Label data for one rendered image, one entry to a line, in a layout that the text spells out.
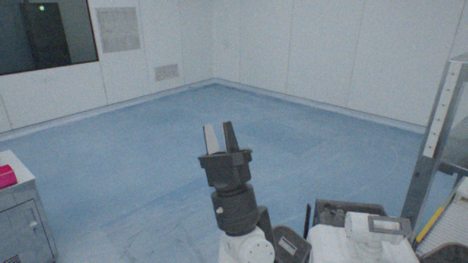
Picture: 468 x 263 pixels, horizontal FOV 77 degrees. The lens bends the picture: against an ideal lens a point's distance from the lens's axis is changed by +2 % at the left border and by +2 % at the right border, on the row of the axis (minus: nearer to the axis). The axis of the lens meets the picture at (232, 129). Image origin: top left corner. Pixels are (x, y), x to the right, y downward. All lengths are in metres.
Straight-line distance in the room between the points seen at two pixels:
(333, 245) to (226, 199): 0.37
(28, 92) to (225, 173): 4.61
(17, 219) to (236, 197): 1.92
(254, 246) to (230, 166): 0.15
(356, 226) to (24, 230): 2.07
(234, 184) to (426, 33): 4.41
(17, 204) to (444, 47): 4.77
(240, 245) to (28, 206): 1.87
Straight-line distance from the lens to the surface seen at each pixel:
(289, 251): 0.81
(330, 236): 0.87
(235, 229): 0.58
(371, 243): 0.81
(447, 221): 1.82
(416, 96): 4.96
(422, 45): 4.84
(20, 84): 5.01
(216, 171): 0.58
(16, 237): 2.42
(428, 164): 1.30
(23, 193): 2.28
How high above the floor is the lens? 1.80
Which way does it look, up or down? 24 degrees down
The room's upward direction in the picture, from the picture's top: straight up
